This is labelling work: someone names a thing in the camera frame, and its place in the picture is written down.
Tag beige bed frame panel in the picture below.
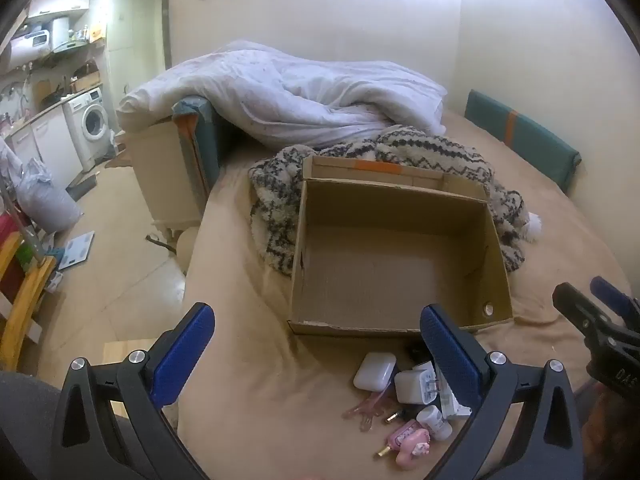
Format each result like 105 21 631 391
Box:
125 120 206 228

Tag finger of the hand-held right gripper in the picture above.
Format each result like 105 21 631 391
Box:
552 282 617 342
590 276 640 322

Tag small white bottle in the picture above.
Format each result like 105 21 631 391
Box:
416 405 453 442

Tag white bathroom scale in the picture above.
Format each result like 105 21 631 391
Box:
57 231 96 271

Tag white duvet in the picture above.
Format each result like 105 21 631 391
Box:
116 40 448 150

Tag pink perfume bottle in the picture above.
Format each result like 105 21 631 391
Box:
376 420 426 458

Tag pink toy figure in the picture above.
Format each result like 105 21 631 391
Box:
395 437 433 470

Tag cardboard box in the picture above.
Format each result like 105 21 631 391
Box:
287 155 514 337

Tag white earbuds case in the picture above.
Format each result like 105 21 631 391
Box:
353 352 398 391

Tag teal cushion with orange trim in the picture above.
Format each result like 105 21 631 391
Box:
172 97 236 201

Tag dark floor mat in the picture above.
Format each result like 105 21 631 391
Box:
65 175 98 201

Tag white washing machine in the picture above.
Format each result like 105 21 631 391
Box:
65 87 113 173

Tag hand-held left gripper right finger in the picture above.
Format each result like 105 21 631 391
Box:
420 304 586 480

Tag reddish translucent claw comb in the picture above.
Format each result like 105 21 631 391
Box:
342 390 396 433

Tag teal headboard cushion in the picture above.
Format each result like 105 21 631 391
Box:
464 89 582 196

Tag black and cream patterned blanket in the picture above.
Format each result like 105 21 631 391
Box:
248 125 543 277

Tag person's grey trousers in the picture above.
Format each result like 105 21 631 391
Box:
0 370 131 480

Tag white kitchen cabinet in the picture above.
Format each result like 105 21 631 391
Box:
5 105 83 191

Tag white water heater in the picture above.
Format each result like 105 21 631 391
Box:
7 30 53 68

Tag yellow wooden chair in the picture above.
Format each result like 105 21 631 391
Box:
0 210 58 376

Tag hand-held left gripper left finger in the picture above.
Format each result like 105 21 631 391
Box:
52 302 216 480

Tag white wall cupboard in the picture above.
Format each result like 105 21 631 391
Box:
27 0 93 18

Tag white charger plug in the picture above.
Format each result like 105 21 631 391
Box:
394 366 442 406

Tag white power strip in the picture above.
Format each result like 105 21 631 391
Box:
435 365 473 420

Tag grey plastic bag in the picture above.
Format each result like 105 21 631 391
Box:
17 157 83 233

